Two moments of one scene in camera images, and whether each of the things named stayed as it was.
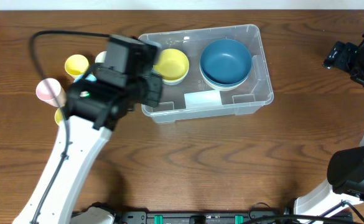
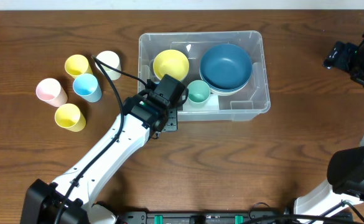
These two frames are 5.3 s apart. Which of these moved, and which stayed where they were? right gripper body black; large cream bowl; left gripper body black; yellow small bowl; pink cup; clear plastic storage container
Moved: left gripper body black; large cream bowl
Stayed: pink cup; right gripper body black; yellow small bowl; clear plastic storage container
